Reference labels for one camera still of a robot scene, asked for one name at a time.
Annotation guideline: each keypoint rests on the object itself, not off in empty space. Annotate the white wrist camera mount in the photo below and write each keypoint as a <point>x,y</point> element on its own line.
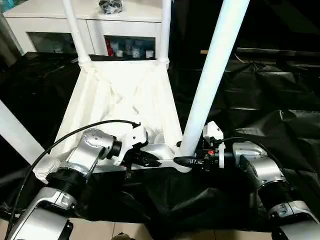
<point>135,135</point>
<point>212,130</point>

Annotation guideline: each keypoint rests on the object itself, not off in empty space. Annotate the small tan label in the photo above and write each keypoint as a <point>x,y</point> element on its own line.
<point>203,51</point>

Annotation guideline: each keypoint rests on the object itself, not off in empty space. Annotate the black backdrop cloth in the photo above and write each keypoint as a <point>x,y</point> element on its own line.
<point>275,22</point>

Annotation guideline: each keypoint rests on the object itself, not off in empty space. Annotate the black work mat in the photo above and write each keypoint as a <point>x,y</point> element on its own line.
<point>275,100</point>

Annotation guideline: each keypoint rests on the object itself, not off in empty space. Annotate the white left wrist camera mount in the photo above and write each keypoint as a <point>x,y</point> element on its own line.
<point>135,135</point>

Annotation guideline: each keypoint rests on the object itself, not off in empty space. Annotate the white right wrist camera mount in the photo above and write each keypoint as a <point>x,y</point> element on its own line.
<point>212,130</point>

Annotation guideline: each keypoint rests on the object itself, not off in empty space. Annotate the white glass-door sideboard cabinet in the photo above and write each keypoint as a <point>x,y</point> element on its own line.
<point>125,25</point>

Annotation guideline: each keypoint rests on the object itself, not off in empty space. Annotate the white plastic table top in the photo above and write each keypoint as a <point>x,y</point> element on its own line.
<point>112,87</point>

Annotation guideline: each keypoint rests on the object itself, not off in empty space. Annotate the grey metal rack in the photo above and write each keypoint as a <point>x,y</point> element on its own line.
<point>7,37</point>

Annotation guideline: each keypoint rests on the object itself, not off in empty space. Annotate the grey crumpled bag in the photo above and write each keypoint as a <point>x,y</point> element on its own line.
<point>111,5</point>

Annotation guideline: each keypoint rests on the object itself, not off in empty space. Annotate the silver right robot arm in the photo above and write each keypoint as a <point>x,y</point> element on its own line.
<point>265,162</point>

